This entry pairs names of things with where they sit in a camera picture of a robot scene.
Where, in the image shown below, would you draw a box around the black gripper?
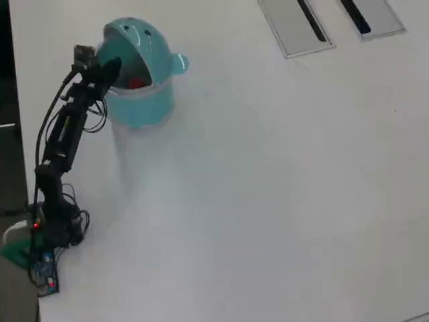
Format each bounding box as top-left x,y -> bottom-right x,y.
68,57 -> 123,107

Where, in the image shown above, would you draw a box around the teal whale-shaped bin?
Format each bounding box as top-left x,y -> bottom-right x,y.
95,16 -> 191,130

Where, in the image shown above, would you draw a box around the dark grey furniture panel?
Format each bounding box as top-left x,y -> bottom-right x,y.
0,123 -> 29,215

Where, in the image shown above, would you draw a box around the white plastic piece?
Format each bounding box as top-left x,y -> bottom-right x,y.
2,220 -> 28,246

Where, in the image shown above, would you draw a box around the green table clamp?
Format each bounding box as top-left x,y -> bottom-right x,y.
0,239 -> 34,271

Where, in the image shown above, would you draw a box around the blue controller circuit board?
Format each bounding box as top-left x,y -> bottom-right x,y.
32,250 -> 60,298

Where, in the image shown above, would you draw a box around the small wrist camera board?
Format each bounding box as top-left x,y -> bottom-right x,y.
73,44 -> 97,66

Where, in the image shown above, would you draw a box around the thin black servo wires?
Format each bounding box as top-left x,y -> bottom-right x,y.
82,99 -> 108,133

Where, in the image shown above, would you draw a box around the black camera cable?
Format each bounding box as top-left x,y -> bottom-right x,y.
35,65 -> 80,235

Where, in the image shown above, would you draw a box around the metal table cable grommet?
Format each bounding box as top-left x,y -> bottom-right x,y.
257,0 -> 336,60
340,0 -> 408,42

